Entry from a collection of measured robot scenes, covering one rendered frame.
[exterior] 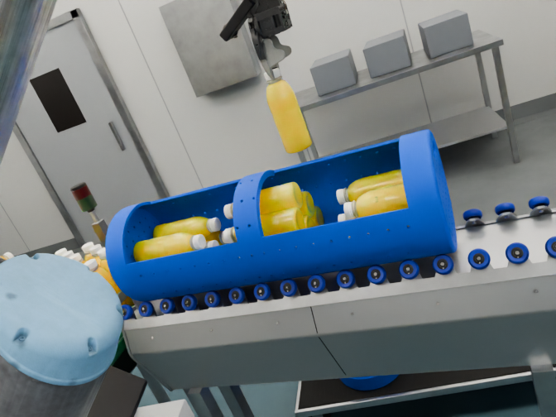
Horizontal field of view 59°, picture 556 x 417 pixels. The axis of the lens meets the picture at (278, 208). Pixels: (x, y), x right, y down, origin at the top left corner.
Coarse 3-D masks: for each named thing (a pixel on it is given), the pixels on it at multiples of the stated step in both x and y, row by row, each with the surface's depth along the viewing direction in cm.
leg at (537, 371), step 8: (536, 368) 116; (544, 368) 115; (552, 368) 114; (536, 376) 115; (544, 376) 115; (552, 376) 114; (536, 384) 116; (544, 384) 116; (552, 384) 115; (536, 392) 118; (544, 392) 117; (552, 392) 116; (544, 400) 118; (552, 400) 117; (544, 408) 119; (552, 408) 118; (544, 416) 120; (552, 416) 119
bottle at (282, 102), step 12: (276, 84) 117; (288, 84) 118; (276, 96) 117; (288, 96) 117; (276, 108) 118; (288, 108) 118; (276, 120) 120; (288, 120) 119; (300, 120) 120; (288, 132) 120; (300, 132) 121; (288, 144) 122; (300, 144) 121
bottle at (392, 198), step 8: (400, 184) 108; (368, 192) 110; (376, 192) 109; (384, 192) 108; (392, 192) 107; (400, 192) 106; (360, 200) 110; (368, 200) 109; (376, 200) 108; (384, 200) 107; (392, 200) 106; (400, 200) 106; (352, 208) 111; (360, 208) 110; (368, 208) 109; (376, 208) 108; (384, 208) 107; (392, 208) 107; (400, 208) 106; (360, 216) 111
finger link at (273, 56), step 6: (264, 42) 113; (270, 42) 112; (264, 48) 113; (270, 48) 113; (270, 54) 113; (276, 54) 113; (282, 54) 112; (264, 60) 113; (270, 60) 114; (276, 60) 113; (264, 66) 114; (270, 66) 114; (270, 72) 115
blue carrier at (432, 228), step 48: (384, 144) 117; (432, 144) 106; (192, 192) 138; (240, 192) 119; (336, 192) 133; (432, 192) 98; (240, 240) 116; (288, 240) 111; (336, 240) 108; (384, 240) 105; (432, 240) 102; (144, 288) 132; (192, 288) 129
